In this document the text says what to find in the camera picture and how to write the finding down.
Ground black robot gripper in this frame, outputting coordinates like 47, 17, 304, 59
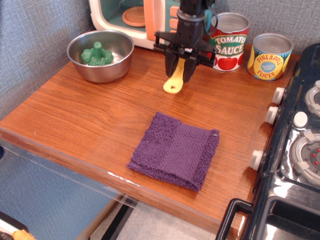
154, 13, 217, 82

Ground yellow toy dish brush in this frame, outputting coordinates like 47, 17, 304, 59
163, 58, 185, 94

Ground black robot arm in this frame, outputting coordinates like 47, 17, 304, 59
154, 0, 218, 83

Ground tomato sauce can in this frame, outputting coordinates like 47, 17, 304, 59
209, 12, 251, 72

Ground teal toy microwave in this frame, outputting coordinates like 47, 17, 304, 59
88, 0, 216, 51

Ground silver metal bowl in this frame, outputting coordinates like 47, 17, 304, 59
66, 30, 135, 84

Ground orange microwave turntable plate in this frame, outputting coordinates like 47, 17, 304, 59
122, 6, 145, 27

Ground green toy broccoli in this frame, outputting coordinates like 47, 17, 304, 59
81, 41, 114, 66

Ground pineapple slices can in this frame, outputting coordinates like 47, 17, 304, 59
247, 33, 294, 81

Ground purple folded cloth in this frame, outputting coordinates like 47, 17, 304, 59
127, 112, 220, 192

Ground black toy stove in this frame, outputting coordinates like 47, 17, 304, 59
216, 43, 320, 240

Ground orange furry object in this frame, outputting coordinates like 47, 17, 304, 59
0, 230, 35, 240

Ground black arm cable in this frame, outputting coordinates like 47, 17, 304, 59
202, 7, 219, 38

